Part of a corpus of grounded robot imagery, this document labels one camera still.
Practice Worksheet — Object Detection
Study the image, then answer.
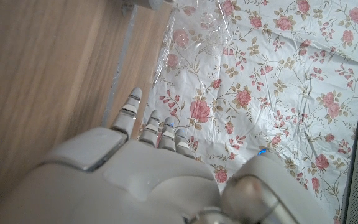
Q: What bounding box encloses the floral backdrop cloth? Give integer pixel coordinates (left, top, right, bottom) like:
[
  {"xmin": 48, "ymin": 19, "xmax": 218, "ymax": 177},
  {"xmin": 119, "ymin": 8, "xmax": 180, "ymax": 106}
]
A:
[{"xmin": 138, "ymin": 0, "xmax": 358, "ymax": 224}]

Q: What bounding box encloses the cling film roll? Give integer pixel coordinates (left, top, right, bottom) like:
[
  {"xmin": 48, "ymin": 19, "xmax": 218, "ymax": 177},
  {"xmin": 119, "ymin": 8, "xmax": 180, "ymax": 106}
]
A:
[{"xmin": 134, "ymin": 0, "xmax": 176, "ymax": 11}]

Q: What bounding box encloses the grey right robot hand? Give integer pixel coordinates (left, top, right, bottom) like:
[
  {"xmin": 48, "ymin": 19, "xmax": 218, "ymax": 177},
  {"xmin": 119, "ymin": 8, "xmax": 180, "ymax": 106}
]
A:
[{"xmin": 0, "ymin": 86, "xmax": 332, "ymax": 224}]

